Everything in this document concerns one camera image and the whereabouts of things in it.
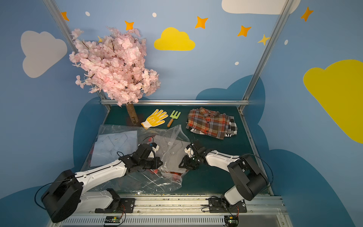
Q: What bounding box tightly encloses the red black checkered cloth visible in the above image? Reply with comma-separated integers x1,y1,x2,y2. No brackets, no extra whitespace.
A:
150,169,183,176

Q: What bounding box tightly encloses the grey button shirt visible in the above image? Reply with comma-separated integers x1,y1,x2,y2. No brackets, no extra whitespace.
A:
154,135,189,174

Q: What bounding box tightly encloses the clear plastic vacuum bag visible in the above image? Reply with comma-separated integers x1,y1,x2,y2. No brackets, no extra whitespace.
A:
82,124,190,194

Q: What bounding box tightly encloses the red plaid shirt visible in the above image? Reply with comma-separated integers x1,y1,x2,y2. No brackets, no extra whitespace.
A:
186,107,230,140

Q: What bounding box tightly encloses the black white checkered shirt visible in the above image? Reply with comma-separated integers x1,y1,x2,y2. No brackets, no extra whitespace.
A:
186,116,238,137

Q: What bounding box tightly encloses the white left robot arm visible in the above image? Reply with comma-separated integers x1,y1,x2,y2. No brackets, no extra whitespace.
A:
41,142,163,223

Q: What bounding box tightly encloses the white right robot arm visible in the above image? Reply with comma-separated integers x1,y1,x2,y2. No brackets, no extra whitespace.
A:
179,141,270,206

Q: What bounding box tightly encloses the light blue shirt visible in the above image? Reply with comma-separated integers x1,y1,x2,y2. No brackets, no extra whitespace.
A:
90,131,138,167

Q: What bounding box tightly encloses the green garden hand fork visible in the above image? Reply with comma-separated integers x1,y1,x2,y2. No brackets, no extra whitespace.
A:
167,110,181,128

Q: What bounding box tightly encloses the yellow work glove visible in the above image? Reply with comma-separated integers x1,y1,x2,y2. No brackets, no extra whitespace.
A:
141,109,168,130

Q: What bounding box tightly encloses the left green circuit board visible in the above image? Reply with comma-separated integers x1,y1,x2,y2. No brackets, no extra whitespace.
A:
105,216,122,225

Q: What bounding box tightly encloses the green circuit board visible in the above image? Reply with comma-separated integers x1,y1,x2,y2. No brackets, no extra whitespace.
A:
105,216,122,225
224,216,239,227

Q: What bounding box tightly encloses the right green circuit board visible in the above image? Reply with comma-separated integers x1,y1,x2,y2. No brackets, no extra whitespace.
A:
224,216,239,227

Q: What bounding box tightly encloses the pink artificial blossom tree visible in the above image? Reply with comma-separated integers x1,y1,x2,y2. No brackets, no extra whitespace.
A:
69,27,161,124

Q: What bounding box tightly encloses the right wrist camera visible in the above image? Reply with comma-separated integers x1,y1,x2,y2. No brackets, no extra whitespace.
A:
184,144,194,158

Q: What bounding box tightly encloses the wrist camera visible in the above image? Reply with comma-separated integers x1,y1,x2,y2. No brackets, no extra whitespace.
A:
184,144,194,158
150,142,159,156

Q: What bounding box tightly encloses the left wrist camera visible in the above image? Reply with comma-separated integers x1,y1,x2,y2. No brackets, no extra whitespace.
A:
150,142,159,156

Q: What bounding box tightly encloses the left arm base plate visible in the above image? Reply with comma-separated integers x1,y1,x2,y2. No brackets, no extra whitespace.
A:
95,198,135,213

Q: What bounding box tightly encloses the aluminium mounting rail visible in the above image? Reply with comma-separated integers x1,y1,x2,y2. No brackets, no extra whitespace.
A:
48,194,293,227

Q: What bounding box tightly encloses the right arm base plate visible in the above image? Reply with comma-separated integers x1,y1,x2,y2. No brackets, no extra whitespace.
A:
208,196,247,213

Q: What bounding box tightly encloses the aluminium frame back bar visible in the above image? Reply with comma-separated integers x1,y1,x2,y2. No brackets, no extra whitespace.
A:
101,99,250,106

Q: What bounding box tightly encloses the right aluminium frame post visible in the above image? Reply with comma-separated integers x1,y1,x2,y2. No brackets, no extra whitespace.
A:
242,0,294,101

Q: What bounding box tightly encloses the aluminium frame post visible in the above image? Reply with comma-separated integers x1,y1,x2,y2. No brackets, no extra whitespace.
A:
43,0,107,100
242,0,294,101

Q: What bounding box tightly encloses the left aluminium frame post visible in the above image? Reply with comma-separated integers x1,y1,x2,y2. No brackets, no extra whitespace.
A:
43,0,107,100

